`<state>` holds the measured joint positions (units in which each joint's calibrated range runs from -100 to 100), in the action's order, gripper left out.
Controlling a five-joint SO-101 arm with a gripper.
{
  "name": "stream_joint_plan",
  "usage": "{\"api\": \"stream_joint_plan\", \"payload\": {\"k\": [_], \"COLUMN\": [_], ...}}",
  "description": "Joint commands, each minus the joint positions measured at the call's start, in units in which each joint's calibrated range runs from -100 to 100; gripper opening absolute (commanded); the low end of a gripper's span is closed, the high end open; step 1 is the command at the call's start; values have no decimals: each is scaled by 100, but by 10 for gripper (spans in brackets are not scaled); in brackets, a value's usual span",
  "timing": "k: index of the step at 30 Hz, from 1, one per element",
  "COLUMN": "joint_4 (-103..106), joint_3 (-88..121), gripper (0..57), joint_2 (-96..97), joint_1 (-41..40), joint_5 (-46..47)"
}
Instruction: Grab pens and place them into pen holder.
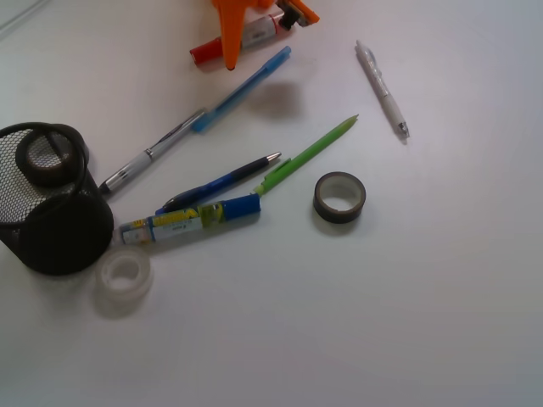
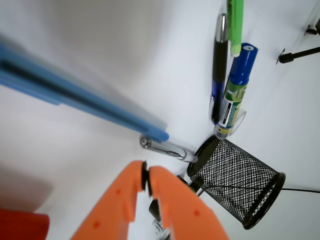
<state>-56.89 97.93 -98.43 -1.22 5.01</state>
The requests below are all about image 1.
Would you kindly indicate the white pen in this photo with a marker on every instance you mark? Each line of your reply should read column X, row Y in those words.
column 389, row 105

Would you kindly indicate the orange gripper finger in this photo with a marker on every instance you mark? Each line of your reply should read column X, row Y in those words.
column 231, row 16

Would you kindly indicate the red cap marker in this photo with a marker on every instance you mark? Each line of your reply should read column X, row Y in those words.
column 255, row 33

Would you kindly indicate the dark tape roll behind holder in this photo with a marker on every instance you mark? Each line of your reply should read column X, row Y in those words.
column 48, row 158

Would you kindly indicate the blue cap marker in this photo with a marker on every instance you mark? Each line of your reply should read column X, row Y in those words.
column 156, row 228

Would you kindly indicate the light blue pen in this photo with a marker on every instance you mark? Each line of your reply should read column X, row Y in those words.
column 241, row 92

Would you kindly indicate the black mesh pen holder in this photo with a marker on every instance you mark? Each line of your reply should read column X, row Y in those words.
column 54, row 231

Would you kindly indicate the dark brown tape roll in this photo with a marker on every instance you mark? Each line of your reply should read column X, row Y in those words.
column 339, row 197

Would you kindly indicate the clear tape roll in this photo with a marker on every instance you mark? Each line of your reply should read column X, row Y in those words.
column 124, row 274

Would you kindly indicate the dark blue ballpoint pen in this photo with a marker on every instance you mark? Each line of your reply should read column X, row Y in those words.
column 200, row 193

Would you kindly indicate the silver pen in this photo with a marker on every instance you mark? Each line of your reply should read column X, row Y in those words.
column 140, row 163

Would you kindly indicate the green mechanical pencil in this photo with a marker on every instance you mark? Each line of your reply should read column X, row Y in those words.
column 287, row 168

